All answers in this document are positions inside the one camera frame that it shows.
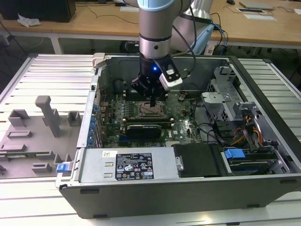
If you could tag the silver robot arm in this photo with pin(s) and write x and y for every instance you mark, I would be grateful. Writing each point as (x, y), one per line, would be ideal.
(154, 23)

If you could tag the silver laptop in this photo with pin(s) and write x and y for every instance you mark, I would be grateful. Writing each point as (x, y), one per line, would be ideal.
(256, 5)

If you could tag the green RAM stick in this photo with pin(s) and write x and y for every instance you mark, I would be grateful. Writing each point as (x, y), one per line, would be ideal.
(21, 155)

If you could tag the hard disk in blue carrier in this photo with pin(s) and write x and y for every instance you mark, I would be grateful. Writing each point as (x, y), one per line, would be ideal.
(235, 155)

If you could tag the silver drive cage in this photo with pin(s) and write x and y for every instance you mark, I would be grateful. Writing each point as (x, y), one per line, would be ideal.
(212, 103)

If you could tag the white paper sheet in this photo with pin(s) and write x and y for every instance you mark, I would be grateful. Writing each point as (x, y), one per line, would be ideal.
(129, 8)
(258, 17)

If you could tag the grey parts rack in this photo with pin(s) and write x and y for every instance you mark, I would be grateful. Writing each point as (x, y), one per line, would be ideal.
(63, 146)

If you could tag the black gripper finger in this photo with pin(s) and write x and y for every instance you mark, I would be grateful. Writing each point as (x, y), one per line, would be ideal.
(154, 102)
(151, 102)

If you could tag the CPU socket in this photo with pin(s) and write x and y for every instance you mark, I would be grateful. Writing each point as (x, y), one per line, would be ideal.
(165, 115)

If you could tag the pale blue teach pendant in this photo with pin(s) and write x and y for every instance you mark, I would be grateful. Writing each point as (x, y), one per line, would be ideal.
(204, 37)

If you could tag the black mouse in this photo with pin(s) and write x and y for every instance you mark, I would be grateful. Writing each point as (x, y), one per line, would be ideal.
(231, 2)

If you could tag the black camera bracket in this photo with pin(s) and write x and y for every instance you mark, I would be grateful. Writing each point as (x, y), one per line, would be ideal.
(164, 64)

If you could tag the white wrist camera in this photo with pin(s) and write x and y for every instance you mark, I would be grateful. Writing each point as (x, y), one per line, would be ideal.
(172, 83)

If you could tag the black open PC case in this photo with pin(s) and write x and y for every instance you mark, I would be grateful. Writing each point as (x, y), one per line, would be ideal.
(164, 200)

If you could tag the black drive bay box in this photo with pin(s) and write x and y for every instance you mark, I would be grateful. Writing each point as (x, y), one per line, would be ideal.
(197, 160)

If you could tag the blue case latch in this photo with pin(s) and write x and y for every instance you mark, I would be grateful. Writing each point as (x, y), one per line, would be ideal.
(61, 168)

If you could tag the white sheet with black strip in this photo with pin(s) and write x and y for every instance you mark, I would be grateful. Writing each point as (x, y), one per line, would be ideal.
(249, 10)

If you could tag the silver power supply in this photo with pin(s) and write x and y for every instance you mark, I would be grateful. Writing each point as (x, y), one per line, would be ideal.
(98, 164)

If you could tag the green motherboard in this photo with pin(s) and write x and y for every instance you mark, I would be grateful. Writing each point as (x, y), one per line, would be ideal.
(183, 131)

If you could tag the crumpled white paper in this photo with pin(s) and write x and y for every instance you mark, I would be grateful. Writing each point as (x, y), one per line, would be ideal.
(28, 21)

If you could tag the blue card retainer clip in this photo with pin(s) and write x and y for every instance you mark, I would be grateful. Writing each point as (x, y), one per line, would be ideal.
(93, 121)
(95, 108)
(91, 139)

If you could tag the black computer tower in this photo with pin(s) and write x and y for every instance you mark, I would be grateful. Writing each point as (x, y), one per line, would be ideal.
(47, 9)

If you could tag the silver CPU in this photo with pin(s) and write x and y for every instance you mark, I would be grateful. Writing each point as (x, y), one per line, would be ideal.
(147, 110)

